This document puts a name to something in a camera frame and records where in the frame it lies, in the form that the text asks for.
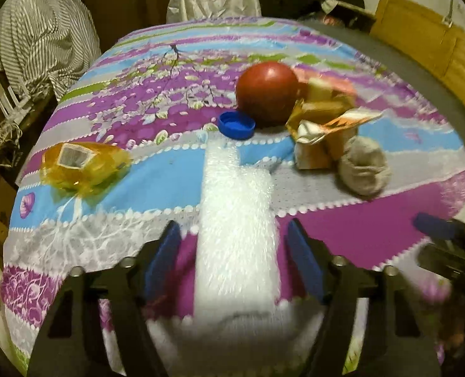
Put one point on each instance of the white router with antennas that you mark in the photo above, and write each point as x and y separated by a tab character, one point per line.
12	98

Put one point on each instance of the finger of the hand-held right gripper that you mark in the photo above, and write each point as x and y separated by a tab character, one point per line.
432	226
448	261

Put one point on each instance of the grey sock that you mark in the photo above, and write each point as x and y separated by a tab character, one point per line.
364	169

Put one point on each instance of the wooden headboard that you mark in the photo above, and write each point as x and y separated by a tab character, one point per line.
421	35

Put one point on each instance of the white foam sheet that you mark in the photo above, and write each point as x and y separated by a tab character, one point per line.
236	224

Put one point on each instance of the pale orange wrapper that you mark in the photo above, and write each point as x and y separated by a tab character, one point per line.
338	80

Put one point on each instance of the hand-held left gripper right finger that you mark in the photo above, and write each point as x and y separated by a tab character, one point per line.
303	263

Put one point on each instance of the striped purple green blanket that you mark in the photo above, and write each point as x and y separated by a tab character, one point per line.
118	98

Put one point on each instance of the orange white wrapper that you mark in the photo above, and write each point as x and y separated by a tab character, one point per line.
346	121

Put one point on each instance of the yellow plastic wrapper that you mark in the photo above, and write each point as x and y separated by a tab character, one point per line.
95	169

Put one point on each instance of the white paper scrap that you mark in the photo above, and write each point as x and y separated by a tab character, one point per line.
328	6

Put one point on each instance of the red apple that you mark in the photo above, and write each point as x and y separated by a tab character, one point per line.
266	92

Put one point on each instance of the grey white striped cloth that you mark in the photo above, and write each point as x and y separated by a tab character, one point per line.
44	35

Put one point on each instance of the blue bottle cap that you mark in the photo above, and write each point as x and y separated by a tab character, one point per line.
236	125

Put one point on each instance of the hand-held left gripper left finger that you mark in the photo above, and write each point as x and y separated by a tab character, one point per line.
161	263

